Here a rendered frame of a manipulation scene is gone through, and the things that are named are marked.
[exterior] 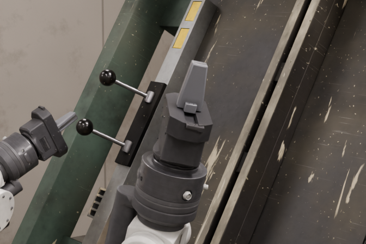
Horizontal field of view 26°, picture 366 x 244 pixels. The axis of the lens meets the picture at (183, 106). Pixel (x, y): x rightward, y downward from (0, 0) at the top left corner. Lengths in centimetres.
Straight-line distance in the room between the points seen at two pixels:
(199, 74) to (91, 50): 462
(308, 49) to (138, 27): 61
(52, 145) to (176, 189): 79
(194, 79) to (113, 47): 98
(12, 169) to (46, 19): 379
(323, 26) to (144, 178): 62
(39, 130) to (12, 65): 364
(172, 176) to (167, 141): 5
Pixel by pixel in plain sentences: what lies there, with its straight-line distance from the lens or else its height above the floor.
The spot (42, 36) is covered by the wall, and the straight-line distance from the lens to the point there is 544.
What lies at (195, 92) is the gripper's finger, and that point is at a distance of 100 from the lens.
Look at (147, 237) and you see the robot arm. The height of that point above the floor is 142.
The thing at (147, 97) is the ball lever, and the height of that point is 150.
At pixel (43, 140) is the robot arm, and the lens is 175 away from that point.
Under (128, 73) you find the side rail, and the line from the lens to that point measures 198.
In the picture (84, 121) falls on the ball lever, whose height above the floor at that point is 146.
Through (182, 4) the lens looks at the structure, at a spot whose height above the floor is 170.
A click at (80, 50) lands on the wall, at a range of 556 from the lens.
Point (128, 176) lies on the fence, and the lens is 172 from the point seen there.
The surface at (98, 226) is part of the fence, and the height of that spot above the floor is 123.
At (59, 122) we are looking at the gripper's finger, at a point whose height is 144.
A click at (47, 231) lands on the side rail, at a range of 193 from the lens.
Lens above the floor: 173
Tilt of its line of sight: 8 degrees down
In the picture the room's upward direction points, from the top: straight up
